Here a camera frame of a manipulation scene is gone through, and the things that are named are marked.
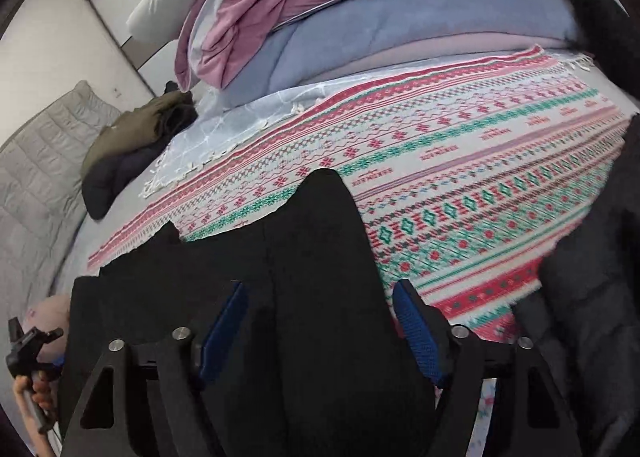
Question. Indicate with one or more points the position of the folded black quilted jacket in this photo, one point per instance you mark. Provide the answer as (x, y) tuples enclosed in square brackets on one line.
[(590, 287)]

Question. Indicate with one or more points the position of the black fuzzy garment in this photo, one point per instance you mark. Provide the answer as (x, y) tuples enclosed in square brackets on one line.
[(595, 12)]

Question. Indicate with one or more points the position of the olive green jacket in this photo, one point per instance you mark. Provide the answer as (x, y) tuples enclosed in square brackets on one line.
[(130, 127)]

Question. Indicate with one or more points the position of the white fringed sheet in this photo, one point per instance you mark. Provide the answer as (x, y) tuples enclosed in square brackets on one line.
[(220, 132)]

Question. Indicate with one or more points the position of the grey quilted headboard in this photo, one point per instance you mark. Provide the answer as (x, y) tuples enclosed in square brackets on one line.
[(35, 177)]

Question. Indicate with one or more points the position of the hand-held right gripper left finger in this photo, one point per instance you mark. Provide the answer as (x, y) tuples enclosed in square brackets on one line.
[(225, 332)]

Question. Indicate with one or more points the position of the small black garment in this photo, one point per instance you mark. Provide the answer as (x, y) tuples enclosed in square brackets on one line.
[(172, 87)]

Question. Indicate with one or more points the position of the patterned red green blanket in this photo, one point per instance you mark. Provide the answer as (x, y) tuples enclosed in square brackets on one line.
[(450, 162)]

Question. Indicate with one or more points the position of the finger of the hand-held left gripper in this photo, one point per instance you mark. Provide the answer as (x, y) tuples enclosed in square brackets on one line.
[(30, 344)]

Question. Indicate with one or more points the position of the black coat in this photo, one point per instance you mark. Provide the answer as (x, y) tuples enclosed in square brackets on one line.
[(310, 287)]

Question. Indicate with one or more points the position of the pink floral pillow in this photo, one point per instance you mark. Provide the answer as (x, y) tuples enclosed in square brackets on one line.
[(52, 309)]

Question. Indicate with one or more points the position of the blue blanket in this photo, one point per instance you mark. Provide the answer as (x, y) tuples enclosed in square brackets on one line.
[(425, 17)]

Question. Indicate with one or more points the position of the person's left hand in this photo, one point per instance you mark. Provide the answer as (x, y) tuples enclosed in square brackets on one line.
[(42, 389)]

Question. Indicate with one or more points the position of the dark navy puffer jacket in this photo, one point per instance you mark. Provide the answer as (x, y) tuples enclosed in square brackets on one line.
[(105, 182)]

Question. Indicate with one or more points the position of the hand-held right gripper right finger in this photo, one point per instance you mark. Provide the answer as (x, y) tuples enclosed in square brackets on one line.
[(420, 337)]

